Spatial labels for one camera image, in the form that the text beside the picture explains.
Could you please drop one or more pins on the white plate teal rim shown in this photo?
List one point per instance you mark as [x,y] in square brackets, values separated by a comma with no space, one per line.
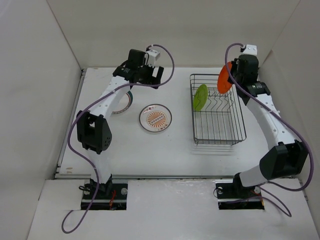
[124,104]

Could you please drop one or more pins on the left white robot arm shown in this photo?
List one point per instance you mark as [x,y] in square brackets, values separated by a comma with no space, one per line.
[93,131]

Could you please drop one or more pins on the lime green plate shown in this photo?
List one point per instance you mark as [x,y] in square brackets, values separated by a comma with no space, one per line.
[200,97]

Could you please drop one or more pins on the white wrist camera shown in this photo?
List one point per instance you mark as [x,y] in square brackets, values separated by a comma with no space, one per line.
[249,49]
[151,57]

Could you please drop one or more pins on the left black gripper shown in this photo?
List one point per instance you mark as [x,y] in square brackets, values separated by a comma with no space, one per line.
[151,80]

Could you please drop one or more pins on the black wire dish rack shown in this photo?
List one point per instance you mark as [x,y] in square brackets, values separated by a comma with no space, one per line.
[221,121]

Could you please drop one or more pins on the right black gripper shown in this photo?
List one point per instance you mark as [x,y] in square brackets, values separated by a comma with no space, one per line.
[234,64]

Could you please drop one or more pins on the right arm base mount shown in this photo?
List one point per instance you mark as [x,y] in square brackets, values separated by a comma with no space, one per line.
[231,198]

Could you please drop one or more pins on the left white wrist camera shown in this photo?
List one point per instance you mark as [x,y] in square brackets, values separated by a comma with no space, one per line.
[151,57]

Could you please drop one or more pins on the white plate orange sunburst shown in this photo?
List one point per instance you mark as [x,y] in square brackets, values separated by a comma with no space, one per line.
[155,118]

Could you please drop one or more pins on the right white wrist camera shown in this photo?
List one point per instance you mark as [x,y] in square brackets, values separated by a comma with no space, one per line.
[249,49]

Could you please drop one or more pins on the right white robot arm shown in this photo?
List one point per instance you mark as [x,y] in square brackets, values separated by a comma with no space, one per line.
[286,154]

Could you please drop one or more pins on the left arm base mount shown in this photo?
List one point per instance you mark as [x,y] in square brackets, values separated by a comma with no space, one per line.
[111,196]

